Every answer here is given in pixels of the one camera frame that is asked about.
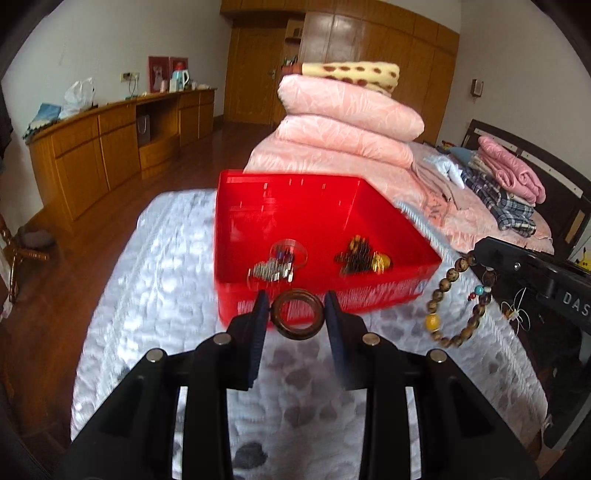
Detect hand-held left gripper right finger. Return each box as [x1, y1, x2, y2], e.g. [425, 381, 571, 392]
[323, 291, 541, 480]

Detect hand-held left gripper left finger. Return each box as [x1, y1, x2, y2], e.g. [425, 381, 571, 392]
[58, 290, 271, 480]

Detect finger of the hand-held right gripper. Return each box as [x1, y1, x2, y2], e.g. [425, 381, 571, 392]
[472, 235, 556, 297]

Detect brown wooden ring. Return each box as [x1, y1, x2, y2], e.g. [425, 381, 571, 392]
[272, 288, 327, 343]

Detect silver chain bracelet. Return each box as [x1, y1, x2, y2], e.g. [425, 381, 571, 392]
[248, 258, 296, 283]

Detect dark brown bead string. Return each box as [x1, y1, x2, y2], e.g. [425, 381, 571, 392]
[334, 234, 377, 278]

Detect silver bangle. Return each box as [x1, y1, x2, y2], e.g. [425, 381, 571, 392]
[271, 238, 311, 271]

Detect brown beaded bracelet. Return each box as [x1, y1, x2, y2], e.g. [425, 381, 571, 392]
[426, 252, 499, 350]

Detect red plastic box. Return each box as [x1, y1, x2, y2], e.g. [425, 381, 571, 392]
[213, 169, 443, 326]

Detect pink bed sheet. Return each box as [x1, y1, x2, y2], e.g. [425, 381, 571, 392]
[388, 142, 555, 256]

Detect plaid clothing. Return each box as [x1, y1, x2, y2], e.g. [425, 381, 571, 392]
[462, 154, 539, 239]

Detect dark wooden headboard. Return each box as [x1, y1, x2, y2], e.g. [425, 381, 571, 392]
[462, 119, 591, 265]

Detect folded pink blanket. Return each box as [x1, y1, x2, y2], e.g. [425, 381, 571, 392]
[477, 135, 547, 205]

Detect grey floral bedspread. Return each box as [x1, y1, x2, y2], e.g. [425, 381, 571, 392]
[69, 188, 555, 480]

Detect beige cloth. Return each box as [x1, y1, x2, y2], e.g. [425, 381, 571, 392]
[410, 159, 458, 215]

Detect white cloth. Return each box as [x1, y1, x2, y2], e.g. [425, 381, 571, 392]
[424, 154, 465, 188]

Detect folded pink quilt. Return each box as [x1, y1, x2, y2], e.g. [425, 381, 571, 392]
[245, 114, 414, 175]
[277, 74, 426, 141]

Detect long wooden cabinet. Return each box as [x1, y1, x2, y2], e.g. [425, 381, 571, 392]
[25, 88, 217, 223]

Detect yellow brown-spotted blanket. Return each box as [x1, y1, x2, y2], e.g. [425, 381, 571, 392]
[295, 61, 400, 97]

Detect wooden coat rack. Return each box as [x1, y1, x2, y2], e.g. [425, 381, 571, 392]
[0, 216, 49, 305]

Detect wooden wardrobe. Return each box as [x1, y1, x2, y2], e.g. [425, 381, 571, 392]
[221, 0, 462, 145]

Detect white plastic bag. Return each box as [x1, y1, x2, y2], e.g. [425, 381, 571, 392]
[61, 77, 98, 117]

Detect blue cloth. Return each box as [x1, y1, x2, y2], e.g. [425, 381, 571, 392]
[23, 102, 63, 139]

